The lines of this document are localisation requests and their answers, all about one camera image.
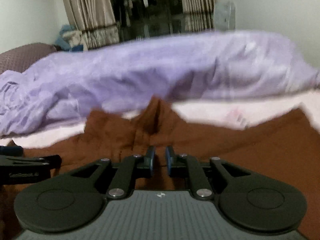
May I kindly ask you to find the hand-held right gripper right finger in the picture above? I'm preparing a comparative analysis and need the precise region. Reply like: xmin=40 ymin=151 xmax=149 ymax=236
xmin=165 ymin=145 xmax=253 ymax=199

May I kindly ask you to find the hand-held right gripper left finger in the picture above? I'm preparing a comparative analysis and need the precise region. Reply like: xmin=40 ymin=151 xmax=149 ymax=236
xmin=67 ymin=145 xmax=157 ymax=199

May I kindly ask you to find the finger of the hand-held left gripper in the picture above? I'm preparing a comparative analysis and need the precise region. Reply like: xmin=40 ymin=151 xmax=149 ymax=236
xmin=0 ymin=154 xmax=62 ymax=167
xmin=0 ymin=145 xmax=23 ymax=156

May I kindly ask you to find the brown jacket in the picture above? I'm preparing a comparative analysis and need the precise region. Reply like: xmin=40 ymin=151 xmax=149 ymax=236
xmin=0 ymin=96 xmax=320 ymax=240

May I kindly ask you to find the pink bed sheet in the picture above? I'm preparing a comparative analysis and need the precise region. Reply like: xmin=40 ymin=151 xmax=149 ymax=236
xmin=0 ymin=89 xmax=320 ymax=148

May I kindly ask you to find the purple duvet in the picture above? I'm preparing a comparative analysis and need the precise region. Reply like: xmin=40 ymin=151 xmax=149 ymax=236
xmin=0 ymin=29 xmax=320 ymax=137

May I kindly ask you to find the brown quilted headboard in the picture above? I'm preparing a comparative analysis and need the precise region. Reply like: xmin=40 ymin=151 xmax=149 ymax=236
xmin=0 ymin=42 xmax=58 ymax=75

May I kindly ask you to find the blue plush toy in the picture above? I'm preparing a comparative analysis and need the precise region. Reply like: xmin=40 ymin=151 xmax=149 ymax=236
xmin=53 ymin=24 xmax=75 ymax=51

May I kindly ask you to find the cream cloth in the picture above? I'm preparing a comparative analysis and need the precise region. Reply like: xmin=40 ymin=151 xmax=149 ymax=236
xmin=62 ymin=29 xmax=84 ymax=50

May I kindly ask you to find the glass balcony door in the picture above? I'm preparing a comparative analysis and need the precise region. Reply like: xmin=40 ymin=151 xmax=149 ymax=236
xmin=104 ymin=0 xmax=186 ymax=42

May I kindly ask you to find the beige patterned curtain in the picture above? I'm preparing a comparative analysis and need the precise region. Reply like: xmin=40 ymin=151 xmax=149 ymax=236
xmin=59 ymin=0 xmax=121 ymax=51
xmin=178 ymin=0 xmax=216 ymax=33

